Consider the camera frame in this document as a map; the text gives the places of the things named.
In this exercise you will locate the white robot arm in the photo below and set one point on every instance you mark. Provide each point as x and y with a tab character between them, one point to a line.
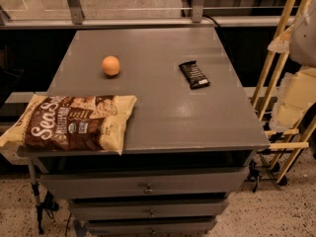
299	39

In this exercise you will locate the orange fruit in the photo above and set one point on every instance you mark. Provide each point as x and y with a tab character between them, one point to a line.
111	66

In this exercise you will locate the metal window frame rail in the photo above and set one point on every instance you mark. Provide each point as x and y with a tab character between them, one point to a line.
79	14

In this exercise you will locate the bottom grey drawer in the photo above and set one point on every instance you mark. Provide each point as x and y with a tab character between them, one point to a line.
152	227

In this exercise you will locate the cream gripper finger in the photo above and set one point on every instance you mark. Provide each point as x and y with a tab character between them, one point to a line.
295	95

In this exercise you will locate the yellow wooden rack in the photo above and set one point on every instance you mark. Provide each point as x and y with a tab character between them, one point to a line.
285	147

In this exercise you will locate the black rxbar chocolate bar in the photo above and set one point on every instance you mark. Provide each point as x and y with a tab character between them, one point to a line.
194	75

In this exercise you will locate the grey drawer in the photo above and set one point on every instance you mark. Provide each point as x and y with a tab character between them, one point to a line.
149	209
152	227
106	185

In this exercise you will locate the black tripod stand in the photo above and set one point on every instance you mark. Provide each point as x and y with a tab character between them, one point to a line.
48	206

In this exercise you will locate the grey drawer cabinet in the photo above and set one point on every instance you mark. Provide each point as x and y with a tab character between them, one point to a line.
172	127

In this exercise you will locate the brown sea salt chip bag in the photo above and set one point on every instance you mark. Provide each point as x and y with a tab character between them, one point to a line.
66	123

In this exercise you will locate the top grey drawer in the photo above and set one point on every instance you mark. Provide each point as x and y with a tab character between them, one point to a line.
106	185

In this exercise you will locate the middle grey drawer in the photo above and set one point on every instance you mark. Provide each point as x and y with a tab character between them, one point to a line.
149	209

